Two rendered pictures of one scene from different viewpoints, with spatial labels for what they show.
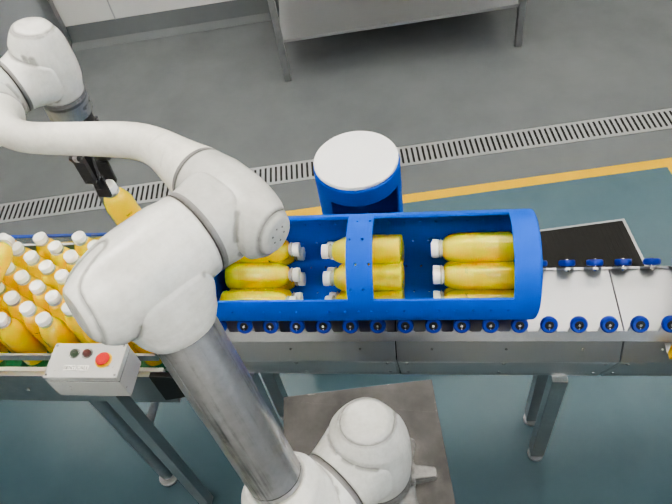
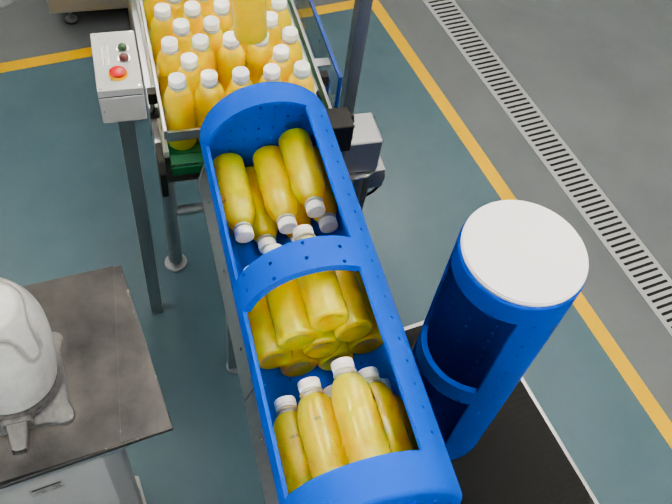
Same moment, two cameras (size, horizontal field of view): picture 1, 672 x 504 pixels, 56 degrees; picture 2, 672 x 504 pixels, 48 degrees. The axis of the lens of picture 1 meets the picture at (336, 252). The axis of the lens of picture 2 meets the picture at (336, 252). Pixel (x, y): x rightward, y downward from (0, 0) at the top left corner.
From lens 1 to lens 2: 0.94 m
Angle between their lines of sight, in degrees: 32
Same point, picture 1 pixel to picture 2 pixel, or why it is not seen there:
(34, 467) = not seen: hidden behind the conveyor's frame
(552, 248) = not seen: outside the picture
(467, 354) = (267, 490)
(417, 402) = (133, 416)
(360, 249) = (290, 260)
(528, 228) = (385, 480)
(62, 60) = not seen: outside the picture
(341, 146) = (541, 226)
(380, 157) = (539, 280)
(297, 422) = (85, 286)
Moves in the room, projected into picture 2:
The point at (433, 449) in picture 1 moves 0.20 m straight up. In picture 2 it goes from (63, 447) to (38, 397)
